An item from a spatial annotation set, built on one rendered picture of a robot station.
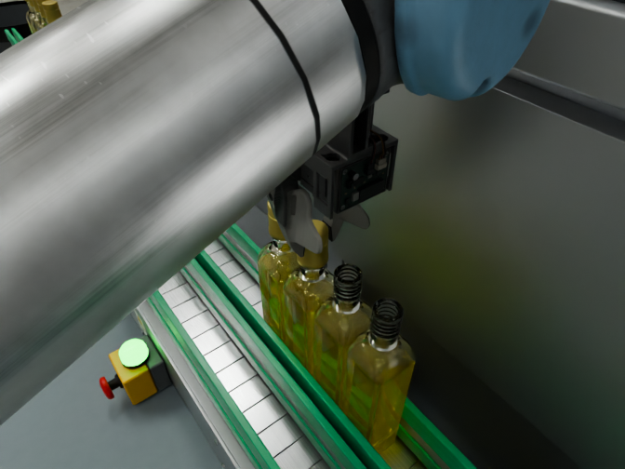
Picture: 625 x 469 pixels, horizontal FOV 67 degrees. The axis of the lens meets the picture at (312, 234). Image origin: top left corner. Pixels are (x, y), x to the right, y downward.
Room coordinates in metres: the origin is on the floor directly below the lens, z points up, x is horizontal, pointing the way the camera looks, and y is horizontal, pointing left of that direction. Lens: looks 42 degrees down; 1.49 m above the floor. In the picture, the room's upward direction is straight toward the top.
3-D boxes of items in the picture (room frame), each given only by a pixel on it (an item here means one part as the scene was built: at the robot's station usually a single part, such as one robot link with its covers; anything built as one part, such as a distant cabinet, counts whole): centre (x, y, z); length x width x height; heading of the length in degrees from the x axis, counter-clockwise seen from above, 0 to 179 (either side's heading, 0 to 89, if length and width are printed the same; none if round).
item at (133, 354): (0.45, 0.29, 0.84); 0.05 x 0.05 x 0.03
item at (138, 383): (0.45, 0.29, 0.79); 0.07 x 0.07 x 0.07; 37
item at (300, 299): (0.38, 0.00, 0.99); 0.06 x 0.06 x 0.21; 36
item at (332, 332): (0.33, -0.04, 0.99); 0.06 x 0.06 x 0.21; 38
